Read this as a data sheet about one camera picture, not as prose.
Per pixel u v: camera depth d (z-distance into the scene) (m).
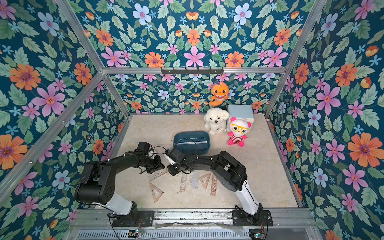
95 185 0.46
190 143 1.04
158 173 0.88
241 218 0.74
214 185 0.84
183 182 0.86
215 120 0.94
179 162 0.72
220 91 0.98
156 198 0.80
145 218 0.73
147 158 0.81
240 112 1.01
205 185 0.85
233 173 0.53
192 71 0.93
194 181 0.86
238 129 0.93
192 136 1.04
